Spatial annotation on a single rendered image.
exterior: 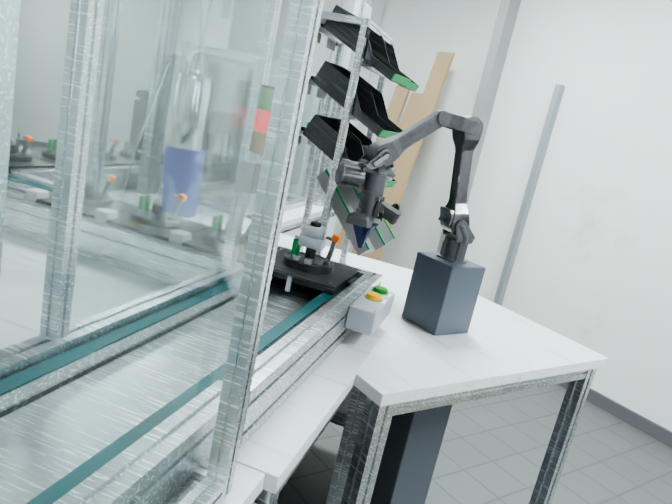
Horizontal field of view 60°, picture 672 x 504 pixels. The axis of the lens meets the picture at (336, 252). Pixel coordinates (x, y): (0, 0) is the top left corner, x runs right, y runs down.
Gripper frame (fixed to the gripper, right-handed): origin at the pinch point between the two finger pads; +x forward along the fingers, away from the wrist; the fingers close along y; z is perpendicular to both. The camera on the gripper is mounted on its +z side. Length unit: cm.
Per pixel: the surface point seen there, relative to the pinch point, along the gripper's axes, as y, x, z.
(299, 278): -12.0, 12.7, -11.1
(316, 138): 23.7, -20.8, -26.2
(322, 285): -12.0, 12.8, -4.7
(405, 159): 306, -6, -49
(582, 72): 267, -86, 57
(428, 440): 12, 57, 30
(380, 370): -26.7, 23.4, 16.7
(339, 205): 21.8, -2.8, -14.1
